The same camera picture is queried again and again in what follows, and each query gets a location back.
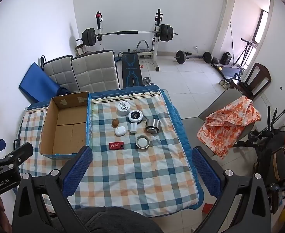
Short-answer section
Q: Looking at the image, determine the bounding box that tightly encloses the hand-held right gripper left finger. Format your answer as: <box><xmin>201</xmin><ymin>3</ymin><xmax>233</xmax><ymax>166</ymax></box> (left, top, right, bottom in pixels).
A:
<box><xmin>12</xmin><ymin>145</ymin><xmax>93</xmax><ymax>233</ymax></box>

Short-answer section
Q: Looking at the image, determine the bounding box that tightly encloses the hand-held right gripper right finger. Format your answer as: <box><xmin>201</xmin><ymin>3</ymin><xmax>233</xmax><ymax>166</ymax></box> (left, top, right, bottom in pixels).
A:
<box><xmin>191</xmin><ymin>146</ymin><xmax>272</xmax><ymax>233</ymax></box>

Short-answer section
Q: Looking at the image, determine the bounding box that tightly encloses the cardboard box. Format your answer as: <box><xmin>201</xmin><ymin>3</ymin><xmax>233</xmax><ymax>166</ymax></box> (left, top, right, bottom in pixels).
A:
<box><xmin>39</xmin><ymin>91</ymin><xmax>94</xmax><ymax>161</ymax></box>

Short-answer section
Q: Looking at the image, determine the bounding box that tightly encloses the silver metal round tin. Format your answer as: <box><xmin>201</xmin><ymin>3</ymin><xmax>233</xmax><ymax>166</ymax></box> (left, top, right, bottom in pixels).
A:
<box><xmin>146</xmin><ymin>118</ymin><xmax>160</xmax><ymax>134</ymax></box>

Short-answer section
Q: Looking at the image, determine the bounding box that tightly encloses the small jar with metal lid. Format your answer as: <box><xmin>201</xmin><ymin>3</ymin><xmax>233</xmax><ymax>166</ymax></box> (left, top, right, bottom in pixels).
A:
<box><xmin>136</xmin><ymin>135</ymin><xmax>150</xmax><ymax>149</ymax></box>

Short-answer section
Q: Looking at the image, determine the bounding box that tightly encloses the white round tin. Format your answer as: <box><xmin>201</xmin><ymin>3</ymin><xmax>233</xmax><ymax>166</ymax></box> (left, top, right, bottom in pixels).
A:
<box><xmin>117</xmin><ymin>101</ymin><xmax>131</xmax><ymax>116</ymax></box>

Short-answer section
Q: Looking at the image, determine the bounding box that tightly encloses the white round container black lid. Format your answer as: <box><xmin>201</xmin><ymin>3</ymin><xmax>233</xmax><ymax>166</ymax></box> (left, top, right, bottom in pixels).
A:
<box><xmin>128</xmin><ymin>110</ymin><xmax>143</xmax><ymax>123</ymax></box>

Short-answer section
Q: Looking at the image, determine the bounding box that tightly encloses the small red box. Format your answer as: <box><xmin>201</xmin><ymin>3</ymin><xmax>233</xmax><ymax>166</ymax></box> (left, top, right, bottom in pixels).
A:
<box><xmin>109</xmin><ymin>141</ymin><xmax>124</xmax><ymax>150</ymax></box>

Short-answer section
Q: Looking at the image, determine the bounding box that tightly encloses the orange patterned cloth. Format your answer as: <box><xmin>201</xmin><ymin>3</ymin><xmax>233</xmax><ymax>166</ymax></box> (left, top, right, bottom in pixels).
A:
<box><xmin>197</xmin><ymin>96</ymin><xmax>262</xmax><ymax>159</ymax></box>

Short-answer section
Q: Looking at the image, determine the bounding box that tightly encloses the plaid blanket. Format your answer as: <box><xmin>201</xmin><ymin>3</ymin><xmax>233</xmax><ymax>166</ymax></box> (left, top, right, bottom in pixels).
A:
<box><xmin>19</xmin><ymin>84</ymin><xmax>205</xmax><ymax>217</ymax></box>

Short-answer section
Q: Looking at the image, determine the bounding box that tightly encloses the dark grey cloth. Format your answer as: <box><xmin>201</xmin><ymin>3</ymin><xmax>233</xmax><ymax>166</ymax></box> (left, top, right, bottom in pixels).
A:
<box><xmin>73</xmin><ymin>206</ymin><xmax>163</xmax><ymax>233</ymax></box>

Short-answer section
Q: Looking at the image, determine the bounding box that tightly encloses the grey chair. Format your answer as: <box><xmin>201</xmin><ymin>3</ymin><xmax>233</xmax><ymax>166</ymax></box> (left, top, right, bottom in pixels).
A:
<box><xmin>181</xmin><ymin>88</ymin><xmax>256</xmax><ymax>161</ymax></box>

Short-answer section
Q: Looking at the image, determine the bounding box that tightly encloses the pile of black stands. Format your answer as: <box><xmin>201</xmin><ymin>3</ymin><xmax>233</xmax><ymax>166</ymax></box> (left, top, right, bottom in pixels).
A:
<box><xmin>237</xmin><ymin>99</ymin><xmax>285</xmax><ymax>190</ymax></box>

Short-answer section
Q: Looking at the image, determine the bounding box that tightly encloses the blue exercise mat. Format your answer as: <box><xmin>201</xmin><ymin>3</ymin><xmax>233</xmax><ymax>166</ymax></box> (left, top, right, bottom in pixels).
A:
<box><xmin>18</xmin><ymin>62</ymin><xmax>71</xmax><ymax>102</ymax></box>

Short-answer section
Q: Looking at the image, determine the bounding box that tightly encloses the beige tufted cushion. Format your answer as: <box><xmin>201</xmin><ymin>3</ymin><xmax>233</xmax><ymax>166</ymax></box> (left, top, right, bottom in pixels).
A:
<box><xmin>43</xmin><ymin>55</ymin><xmax>80</xmax><ymax>93</ymax></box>
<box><xmin>71</xmin><ymin>50</ymin><xmax>121</xmax><ymax>93</ymax></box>

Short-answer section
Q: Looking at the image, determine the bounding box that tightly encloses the treadmill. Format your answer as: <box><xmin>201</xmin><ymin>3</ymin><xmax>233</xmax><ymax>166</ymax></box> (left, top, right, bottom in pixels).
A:
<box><xmin>214</xmin><ymin>39</ymin><xmax>259</xmax><ymax>80</ymax></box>

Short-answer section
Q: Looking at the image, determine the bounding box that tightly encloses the dark wooden chair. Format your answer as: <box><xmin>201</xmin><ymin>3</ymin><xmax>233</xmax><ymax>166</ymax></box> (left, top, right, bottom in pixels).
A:
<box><xmin>230</xmin><ymin>63</ymin><xmax>272</xmax><ymax>100</ymax></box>

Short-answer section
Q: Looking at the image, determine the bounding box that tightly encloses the black floor heater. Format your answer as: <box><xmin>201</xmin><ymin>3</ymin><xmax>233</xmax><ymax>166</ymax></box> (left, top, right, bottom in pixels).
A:
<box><xmin>220</xmin><ymin>52</ymin><xmax>232</xmax><ymax>65</ymax></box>

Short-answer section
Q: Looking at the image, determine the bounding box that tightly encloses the black and blue weight bench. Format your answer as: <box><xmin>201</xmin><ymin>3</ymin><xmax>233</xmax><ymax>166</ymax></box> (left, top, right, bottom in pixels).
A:
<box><xmin>121</xmin><ymin>51</ymin><xmax>144</xmax><ymax>88</ymax></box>

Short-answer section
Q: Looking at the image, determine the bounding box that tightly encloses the short barbell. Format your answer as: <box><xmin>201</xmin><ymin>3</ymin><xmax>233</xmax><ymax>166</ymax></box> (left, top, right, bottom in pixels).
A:
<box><xmin>174</xmin><ymin>50</ymin><xmax>212</xmax><ymax>64</ymax></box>

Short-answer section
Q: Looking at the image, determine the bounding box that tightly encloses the long barbell with black plates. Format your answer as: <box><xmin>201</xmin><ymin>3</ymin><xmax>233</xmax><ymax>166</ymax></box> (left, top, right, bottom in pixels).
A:
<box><xmin>76</xmin><ymin>24</ymin><xmax>178</xmax><ymax>47</ymax></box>

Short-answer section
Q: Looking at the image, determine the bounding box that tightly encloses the white barbell rack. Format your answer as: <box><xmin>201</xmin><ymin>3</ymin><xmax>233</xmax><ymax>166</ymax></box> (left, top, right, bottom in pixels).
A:
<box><xmin>95</xmin><ymin>9</ymin><xmax>164</xmax><ymax>72</ymax></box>

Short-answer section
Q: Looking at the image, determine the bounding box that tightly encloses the grey exercise handle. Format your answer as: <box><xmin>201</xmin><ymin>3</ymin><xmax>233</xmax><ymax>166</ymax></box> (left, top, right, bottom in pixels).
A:
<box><xmin>136</xmin><ymin>40</ymin><xmax>150</xmax><ymax>52</ymax></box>

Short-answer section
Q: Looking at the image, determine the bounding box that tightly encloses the white door frame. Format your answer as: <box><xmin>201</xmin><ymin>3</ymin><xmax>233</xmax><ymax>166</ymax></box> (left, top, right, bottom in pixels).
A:
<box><xmin>212</xmin><ymin>0</ymin><xmax>275</xmax><ymax>66</ymax></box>

